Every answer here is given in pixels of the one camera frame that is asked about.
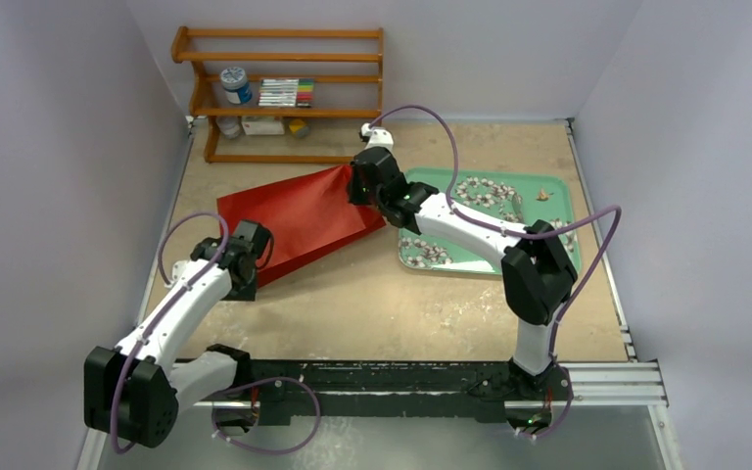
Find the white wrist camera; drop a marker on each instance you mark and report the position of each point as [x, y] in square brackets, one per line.
[177, 270]
[374, 136]

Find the clear plastic bottle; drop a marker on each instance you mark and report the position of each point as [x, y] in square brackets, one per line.
[230, 127]

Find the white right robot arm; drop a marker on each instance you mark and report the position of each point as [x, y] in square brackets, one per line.
[537, 274]

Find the coloured marker set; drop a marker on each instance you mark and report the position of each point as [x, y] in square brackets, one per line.
[286, 92]

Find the small white box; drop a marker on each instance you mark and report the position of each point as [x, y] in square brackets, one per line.
[263, 126]

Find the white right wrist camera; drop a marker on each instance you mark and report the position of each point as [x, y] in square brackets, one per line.
[374, 136]

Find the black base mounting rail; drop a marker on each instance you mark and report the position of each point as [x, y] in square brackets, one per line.
[488, 392]

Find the wooden shelf rack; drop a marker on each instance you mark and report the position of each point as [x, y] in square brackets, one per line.
[208, 99]

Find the yellow grey cube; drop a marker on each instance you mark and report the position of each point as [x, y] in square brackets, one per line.
[299, 128]

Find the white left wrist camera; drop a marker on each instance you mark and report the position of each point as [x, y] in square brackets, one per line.
[177, 270]

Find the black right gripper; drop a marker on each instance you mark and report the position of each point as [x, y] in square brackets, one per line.
[355, 171]

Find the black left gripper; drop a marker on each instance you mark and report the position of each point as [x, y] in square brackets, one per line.
[248, 294]

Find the blue lidded jar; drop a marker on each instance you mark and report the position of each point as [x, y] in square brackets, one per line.
[236, 86]

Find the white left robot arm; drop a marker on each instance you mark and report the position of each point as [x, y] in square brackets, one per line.
[135, 390]

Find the green floral tray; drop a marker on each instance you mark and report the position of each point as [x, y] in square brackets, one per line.
[514, 197]

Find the red paper bag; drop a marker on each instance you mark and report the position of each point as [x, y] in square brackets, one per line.
[309, 216]

